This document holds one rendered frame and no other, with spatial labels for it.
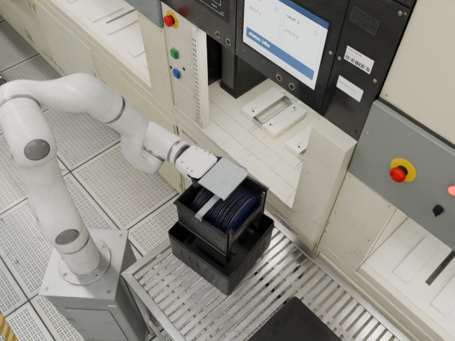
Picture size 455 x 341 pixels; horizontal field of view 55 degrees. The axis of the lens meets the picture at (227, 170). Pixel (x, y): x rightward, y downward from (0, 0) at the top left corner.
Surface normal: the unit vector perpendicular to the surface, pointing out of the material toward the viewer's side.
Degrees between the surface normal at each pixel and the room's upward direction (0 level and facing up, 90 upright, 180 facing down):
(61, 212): 64
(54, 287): 0
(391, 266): 0
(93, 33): 0
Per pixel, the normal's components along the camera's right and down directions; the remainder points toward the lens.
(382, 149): -0.74, 0.54
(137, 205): 0.00, -0.59
